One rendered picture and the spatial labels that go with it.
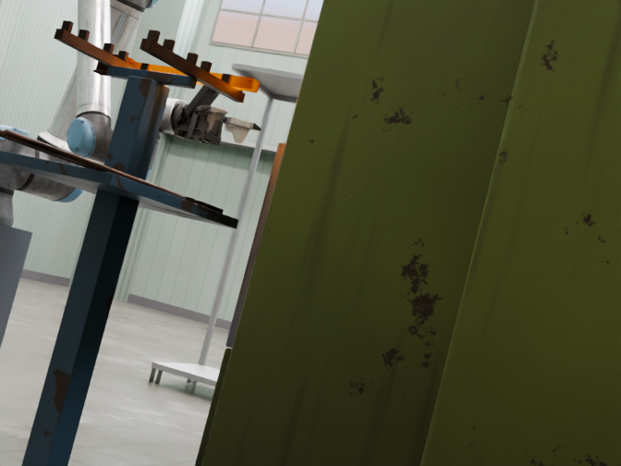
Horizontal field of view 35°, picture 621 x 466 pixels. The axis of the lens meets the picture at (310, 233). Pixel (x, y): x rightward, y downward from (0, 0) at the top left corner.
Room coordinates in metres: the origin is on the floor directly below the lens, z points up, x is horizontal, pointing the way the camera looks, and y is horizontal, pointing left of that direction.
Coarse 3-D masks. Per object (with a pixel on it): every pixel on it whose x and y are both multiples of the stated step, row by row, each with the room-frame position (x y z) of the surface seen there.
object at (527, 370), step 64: (576, 0) 1.42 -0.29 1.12; (576, 64) 1.40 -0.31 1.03; (512, 128) 1.44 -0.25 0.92; (576, 128) 1.39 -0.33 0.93; (512, 192) 1.43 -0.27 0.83; (576, 192) 1.38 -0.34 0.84; (512, 256) 1.42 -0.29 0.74; (576, 256) 1.37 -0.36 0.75; (512, 320) 1.41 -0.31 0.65; (576, 320) 1.36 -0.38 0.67; (448, 384) 1.44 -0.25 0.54; (512, 384) 1.39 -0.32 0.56; (576, 384) 1.35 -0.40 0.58; (448, 448) 1.43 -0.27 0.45; (512, 448) 1.38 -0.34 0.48; (576, 448) 1.34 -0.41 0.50
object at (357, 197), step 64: (384, 0) 1.70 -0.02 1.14; (448, 0) 1.64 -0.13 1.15; (512, 0) 1.58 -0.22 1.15; (320, 64) 1.75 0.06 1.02; (384, 64) 1.69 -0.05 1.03; (448, 64) 1.62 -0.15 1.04; (512, 64) 1.56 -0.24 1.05; (320, 128) 1.74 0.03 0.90; (384, 128) 1.67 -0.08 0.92; (448, 128) 1.61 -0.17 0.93; (320, 192) 1.72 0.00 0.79; (384, 192) 1.65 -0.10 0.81; (448, 192) 1.59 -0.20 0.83; (256, 256) 1.77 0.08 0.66; (320, 256) 1.70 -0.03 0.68; (384, 256) 1.64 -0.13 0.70; (448, 256) 1.58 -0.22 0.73; (256, 320) 1.75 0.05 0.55; (320, 320) 1.68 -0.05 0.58; (384, 320) 1.62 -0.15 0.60; (448, 320) 1.56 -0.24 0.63; (256, 384) 1.73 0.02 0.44; (320, 384) 1.67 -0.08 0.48; (384, 384) 1.61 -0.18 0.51; (256, 448) 1.72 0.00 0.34; (320, 448) 1.65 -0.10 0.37; (384, 448) 1.59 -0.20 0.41
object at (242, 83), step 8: (136, 64) 2.08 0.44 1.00; (96, 72) 2.14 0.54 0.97; (104, 72) 2.12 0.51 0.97; (168, 72) 2.04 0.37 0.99; (176, 72) 2.03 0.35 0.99; (232, 80) 1.96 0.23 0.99; (240, 80) 1.95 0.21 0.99; (248, 80) 1.95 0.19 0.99; (256, 80) 1.95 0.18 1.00; (240, 88) 1.96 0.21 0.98; (248, 88) 1.94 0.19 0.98; (256, 88) 1.96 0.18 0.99
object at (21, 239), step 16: (0, 224) 2.74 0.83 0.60; (0, 240) 2.76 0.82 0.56; (16, 240) 2.81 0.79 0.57; (0, 256) 2.77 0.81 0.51; (16, 256) 2.83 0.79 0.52; (0, 272) 2.79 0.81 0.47; (16, 272) 2.84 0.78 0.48; (0, 288) 2.80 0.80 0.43; (16, 288) 2.86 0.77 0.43; (0, 304) 2.82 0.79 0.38; (0, 320) 2.84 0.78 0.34; (0, 336) 2.85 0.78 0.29
